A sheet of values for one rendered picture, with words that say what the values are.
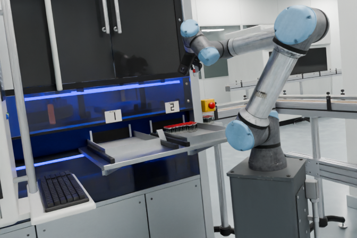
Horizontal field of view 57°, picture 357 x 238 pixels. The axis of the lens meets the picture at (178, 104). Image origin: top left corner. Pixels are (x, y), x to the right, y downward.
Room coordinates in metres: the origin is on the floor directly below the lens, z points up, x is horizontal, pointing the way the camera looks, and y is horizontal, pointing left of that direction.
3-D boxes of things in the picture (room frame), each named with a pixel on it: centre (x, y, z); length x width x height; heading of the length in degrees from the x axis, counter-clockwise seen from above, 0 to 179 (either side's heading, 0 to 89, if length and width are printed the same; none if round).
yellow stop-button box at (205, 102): (1.97, -0.17, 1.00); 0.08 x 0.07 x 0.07; 28
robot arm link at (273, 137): (1.30, -0.33, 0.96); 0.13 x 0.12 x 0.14; 137
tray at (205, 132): (1.65, -0.06, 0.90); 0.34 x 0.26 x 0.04; 27
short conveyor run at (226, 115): (2.23, -0.36, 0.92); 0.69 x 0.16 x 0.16; 118
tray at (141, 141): (1.59, 0.30, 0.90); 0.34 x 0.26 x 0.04; 28
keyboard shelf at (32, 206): (1.20, 0.53, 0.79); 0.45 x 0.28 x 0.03; 26
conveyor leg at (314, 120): (2.14, -0.88, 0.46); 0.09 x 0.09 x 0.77; 28
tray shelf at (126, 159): (1.61, 0.11, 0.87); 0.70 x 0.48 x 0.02; 118
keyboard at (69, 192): (1.22, 0.48, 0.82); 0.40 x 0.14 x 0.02; 26
